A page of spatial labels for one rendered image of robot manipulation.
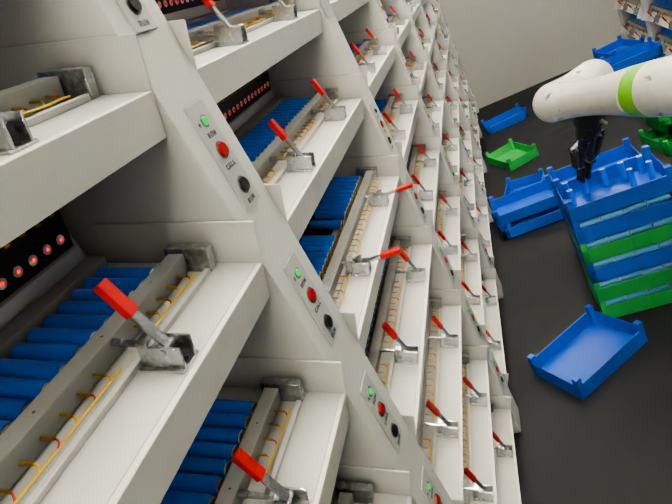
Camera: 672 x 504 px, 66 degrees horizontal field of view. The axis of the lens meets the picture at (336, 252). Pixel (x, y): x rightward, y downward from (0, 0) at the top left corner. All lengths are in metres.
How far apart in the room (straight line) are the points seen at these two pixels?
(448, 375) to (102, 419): 0.89
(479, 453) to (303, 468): 0.77
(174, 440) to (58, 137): 0.23
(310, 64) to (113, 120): 0.78
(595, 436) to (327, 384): 1.15
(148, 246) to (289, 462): 0.28
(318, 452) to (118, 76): 0.43
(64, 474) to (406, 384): 0.63
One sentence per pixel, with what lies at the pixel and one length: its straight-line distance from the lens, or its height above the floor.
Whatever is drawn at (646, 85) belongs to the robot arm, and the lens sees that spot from 1.25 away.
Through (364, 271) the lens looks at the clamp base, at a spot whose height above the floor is 0.91.
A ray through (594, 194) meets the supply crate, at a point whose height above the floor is 0.40.
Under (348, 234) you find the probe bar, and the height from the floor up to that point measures 0.95.
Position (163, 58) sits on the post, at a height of 1.32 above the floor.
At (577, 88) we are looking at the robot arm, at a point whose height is 0.86.
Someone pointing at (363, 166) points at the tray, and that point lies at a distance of 1.24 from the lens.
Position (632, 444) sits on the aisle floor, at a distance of 1.66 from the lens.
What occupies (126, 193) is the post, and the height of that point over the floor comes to 1.23.
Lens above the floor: 1.28
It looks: 22 degrees down
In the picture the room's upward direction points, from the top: 30 degrees counter-clockwise
